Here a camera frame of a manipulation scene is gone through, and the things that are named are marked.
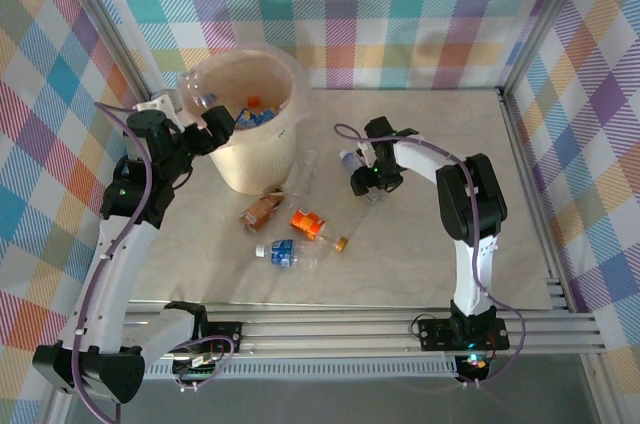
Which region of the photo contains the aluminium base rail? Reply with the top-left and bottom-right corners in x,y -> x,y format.
119,303 -> 609,360

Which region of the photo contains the checkered cloth backdrop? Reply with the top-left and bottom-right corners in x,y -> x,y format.
509,0 -> 640,424
0,0 -> 146,400
94,0 -> 571,93

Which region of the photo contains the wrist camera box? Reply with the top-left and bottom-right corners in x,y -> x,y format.
135,92 -> 184,118
355,140 -> 376,169

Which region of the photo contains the beige plastic bin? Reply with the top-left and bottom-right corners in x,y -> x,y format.
187,46 -> 309,195

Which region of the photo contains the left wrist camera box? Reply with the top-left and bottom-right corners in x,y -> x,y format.
135,92 -> 184,118

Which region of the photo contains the clear bottle gold cap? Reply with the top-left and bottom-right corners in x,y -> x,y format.
333,198 -> 384,253

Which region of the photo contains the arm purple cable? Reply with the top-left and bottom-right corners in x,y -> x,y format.
333,122 -> 526,388
71,101 -> 236,424

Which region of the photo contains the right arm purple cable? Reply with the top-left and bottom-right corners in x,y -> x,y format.
333,122 -> 526,388

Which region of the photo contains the tall clear plastic bottle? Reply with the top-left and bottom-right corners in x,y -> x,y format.
292,149 -> 319,198

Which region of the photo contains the grey slotted cable duct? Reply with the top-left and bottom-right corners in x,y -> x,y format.
149,357 -> 460,381

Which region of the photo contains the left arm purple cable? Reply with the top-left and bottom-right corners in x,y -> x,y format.
71,101 -> 236,424

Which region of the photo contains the aluminium frame post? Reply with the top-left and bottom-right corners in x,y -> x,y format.
52,0 -> 161,103
497,0 -> 601,95

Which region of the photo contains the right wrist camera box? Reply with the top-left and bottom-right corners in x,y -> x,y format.
355,140 -> 376,169

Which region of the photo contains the clear bottle blue cap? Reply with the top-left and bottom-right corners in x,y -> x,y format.
338,149 -> 389,205

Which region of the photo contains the blue label water bottle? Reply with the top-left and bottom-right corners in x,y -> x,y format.
254,238 -> 326,270

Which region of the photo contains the aluminium side rail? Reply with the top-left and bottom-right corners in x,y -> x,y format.
497,86 -> 571,313

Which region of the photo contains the brown tea bottle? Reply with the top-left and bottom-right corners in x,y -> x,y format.
238,183 -> 291,234

